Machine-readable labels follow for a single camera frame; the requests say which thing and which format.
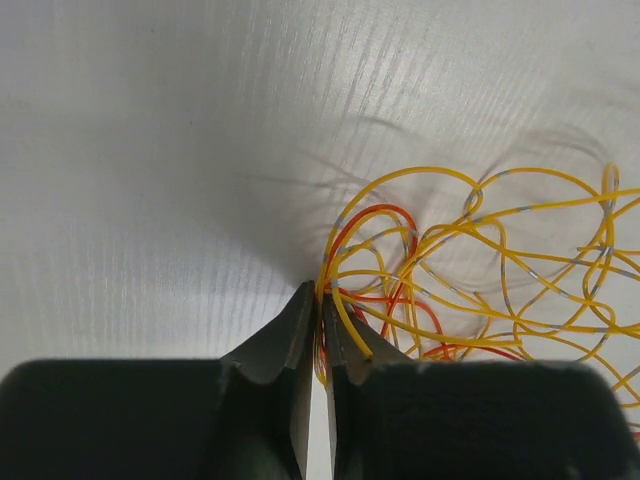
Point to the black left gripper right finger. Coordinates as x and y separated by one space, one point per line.
395 418

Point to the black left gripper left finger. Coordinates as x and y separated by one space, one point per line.
244 415

